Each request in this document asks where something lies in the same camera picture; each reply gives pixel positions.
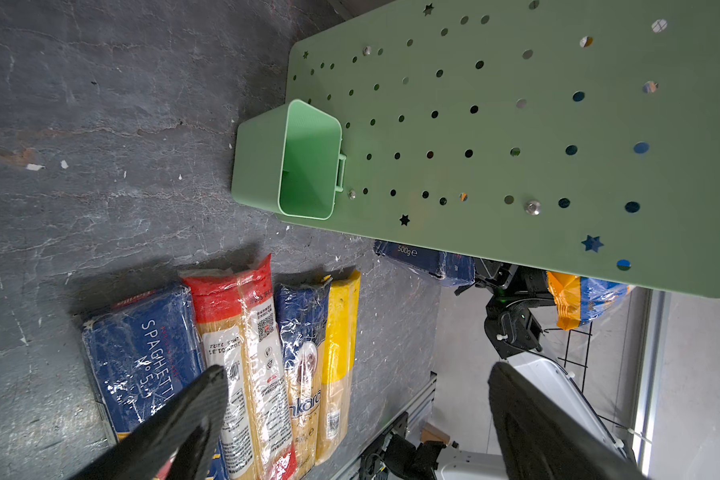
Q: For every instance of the green two-tier shelf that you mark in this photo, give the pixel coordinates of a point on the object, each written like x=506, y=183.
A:
x=572, y=136

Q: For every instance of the dark blue spaghetti bag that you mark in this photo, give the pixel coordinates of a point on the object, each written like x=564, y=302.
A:
x=301, y=315

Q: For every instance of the small green cup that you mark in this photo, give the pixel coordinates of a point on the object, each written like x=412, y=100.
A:
x=288, y=161

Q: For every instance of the blue Barilla spaghetti box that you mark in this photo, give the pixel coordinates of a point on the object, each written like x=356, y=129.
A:
x=141, y=353

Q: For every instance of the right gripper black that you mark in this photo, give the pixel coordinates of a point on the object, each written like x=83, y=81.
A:
x=516, y=291

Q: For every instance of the blue Barilla rigatoni box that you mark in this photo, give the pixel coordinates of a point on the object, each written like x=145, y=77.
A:
x=448, y=269

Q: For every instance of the yellow spaghetti bag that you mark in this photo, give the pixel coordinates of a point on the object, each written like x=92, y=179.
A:
x=338, y=363

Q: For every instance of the red pasta packet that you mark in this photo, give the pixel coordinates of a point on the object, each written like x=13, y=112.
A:
x=235, y=320

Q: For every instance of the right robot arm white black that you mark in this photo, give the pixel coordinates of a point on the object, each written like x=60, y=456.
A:
x=391, y=454

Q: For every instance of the black wire hook rack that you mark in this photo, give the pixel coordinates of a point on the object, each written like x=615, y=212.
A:
x=597, y=357

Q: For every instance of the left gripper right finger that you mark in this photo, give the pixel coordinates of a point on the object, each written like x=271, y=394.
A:
x=539, y=440

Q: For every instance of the blue orecchiette pasta bag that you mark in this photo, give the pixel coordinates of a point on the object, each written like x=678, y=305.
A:
x=581, y=300

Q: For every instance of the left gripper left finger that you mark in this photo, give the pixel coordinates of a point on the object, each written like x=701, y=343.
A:
x=184, y=433

